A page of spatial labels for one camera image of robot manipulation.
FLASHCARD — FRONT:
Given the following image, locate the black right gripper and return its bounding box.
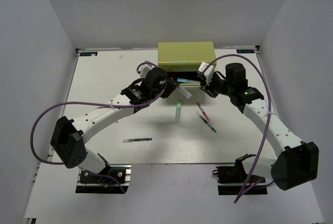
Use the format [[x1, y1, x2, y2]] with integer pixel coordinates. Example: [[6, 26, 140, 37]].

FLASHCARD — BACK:
[[200, 72, 234, 98]]

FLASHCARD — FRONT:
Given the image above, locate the blue highlighter pen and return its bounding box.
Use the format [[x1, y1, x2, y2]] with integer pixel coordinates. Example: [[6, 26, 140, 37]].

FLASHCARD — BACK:
[[177, 78, 200, 84]]

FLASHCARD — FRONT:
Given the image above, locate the green metal drawer toolbox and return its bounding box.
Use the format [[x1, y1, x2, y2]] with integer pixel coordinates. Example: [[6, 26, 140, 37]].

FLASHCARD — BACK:
[[158, 42, 216, 106]]

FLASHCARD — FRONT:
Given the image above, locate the orange highlighter pen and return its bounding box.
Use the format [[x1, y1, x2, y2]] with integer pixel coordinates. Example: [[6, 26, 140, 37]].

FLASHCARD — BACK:
[[176, 85, 192, 99]]

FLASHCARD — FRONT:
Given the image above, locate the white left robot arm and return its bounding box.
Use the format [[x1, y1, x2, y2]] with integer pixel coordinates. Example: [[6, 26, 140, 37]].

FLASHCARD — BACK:
[[50, 67, 179, 182]]

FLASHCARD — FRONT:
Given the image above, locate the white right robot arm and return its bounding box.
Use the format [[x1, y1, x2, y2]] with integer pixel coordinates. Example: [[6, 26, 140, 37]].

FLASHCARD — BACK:
[[198, 62, 319, 191]]

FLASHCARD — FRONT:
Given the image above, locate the red pen refill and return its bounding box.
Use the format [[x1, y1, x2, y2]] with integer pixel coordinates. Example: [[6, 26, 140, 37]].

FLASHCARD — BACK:
[[196, 102, 213, 125]]

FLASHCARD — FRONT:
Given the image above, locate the green highlighter pen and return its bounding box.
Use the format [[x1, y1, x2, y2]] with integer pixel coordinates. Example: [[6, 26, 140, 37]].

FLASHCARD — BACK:
[[175, 102, 183, 123]]

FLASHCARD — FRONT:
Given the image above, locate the black logo sticker right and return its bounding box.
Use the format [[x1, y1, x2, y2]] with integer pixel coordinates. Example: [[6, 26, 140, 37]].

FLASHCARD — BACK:
[[236, 49, 255, 54]]

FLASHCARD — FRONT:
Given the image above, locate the black logo sticker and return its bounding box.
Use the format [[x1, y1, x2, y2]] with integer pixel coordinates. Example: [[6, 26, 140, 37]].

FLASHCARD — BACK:
[[80, 52, 98, 57], [236, 49, 255, 54]]

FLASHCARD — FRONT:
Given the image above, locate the green pen refill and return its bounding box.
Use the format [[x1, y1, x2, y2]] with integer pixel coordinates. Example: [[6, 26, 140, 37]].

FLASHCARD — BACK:
[[195, 112, 216, 133]]

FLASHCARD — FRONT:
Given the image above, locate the purple pen refill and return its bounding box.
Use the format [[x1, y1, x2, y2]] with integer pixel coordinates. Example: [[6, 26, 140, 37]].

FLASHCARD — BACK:
[[122, 138, 152, 143]]

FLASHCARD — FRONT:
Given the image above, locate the black logo sticker left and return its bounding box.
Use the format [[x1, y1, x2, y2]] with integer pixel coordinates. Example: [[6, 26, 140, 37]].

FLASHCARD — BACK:
[[80, 52, 98, 57]]

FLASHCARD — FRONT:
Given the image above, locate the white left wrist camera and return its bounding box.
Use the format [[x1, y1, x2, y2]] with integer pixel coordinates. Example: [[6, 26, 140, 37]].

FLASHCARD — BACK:
[[136, 60, 156, 78]]

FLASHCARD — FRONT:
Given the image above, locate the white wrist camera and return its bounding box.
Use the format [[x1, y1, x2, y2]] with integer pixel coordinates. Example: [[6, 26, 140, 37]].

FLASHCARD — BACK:
[[136, 60, 156, 78], [198, 62, 215, 85]]

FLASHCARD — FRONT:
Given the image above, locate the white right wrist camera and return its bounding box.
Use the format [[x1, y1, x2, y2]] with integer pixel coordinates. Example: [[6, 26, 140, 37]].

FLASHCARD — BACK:
[[198, 62, 215, 85]]

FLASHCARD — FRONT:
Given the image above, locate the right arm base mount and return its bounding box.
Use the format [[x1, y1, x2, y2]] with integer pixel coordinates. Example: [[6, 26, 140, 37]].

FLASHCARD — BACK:
[[212, 166, 267, 196]]

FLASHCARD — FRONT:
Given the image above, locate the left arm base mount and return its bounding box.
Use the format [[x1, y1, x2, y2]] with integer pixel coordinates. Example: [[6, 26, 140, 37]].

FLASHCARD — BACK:
[[75, 165, 132, 194]]

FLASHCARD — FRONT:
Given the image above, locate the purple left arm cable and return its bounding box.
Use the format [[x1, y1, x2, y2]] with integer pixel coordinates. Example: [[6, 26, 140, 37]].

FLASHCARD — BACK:
[[30, 61, 167, 194]]

